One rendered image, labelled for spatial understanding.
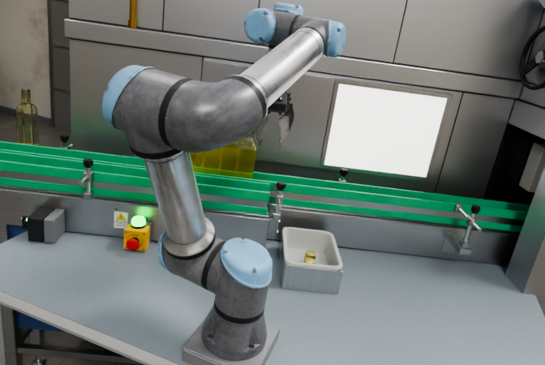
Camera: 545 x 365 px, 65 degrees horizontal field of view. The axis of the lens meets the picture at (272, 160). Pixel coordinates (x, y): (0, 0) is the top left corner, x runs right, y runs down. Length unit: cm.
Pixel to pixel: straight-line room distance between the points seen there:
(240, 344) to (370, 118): 95
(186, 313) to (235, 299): 27
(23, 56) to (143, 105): 485
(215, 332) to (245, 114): 53
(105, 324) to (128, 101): 63
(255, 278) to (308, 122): 79
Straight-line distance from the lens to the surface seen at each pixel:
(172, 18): 159
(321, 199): 151
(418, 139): 169
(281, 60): 79
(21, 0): 545
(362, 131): 162
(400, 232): 161
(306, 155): 161
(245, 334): 101
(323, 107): 157
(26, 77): 554
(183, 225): 90
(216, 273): 96
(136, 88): 71
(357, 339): 121
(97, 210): 148
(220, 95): 66
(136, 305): 122
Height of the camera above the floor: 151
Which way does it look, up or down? 19 degrees down
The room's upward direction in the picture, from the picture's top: 8 degrees clockwise
